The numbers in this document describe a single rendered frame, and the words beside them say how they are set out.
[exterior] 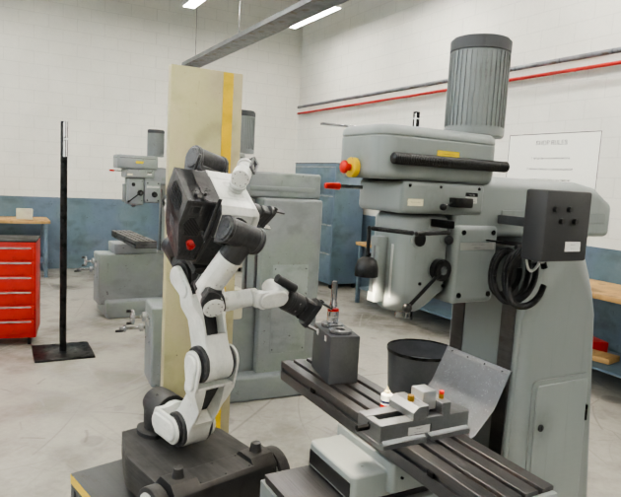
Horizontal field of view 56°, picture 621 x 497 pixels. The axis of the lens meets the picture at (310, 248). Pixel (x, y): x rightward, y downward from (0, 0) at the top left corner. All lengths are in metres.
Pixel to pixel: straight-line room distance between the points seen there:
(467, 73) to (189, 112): 1.80
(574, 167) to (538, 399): 4.77
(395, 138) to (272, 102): 9.97
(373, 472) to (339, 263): 7.52
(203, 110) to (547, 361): 2.22
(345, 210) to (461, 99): 7.31
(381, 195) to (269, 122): 9.81
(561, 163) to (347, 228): 3.73
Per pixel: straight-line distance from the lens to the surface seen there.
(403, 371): 3.89
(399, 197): 1.76
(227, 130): 3.44
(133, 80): 10.83
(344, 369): 2.28
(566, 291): 2.22
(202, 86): 3.42
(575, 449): 2.46
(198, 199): 2.01
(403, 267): 1.83
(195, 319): 2.29
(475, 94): 2.01
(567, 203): 1.86
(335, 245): 9.21
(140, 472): 2.49
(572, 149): 6.81
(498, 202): 2.03
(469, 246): 1.94
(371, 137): 1.73
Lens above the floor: 1.71
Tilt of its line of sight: 7 degrees down
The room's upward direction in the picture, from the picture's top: 3 degrees clockwise
